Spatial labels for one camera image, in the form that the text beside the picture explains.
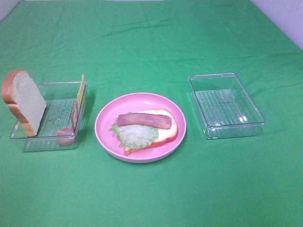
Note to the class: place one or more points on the bacon strip from container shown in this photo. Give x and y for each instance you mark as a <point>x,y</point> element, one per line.
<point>153,120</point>
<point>69,131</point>

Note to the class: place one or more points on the bread slice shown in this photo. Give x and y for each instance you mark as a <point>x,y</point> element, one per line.
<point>23,98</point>
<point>165,135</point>

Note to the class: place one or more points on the green lettuce leaf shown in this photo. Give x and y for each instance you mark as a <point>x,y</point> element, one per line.
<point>135,136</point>

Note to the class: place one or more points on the yellow cheese slice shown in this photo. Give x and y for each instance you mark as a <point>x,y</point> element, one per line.
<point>81,90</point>

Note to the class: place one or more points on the pink plate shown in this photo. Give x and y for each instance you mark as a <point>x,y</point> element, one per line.
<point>134,102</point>

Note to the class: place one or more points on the green tablecloth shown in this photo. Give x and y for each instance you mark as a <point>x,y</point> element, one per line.
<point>155,46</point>

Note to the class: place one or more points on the clear right plastic container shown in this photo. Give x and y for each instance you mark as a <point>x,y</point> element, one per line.
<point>224,107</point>

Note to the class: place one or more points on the clear plastic container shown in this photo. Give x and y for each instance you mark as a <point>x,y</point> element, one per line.
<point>224,107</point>
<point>60,98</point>

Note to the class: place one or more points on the clear left plastic container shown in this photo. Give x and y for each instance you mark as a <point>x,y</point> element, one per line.
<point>60,98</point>

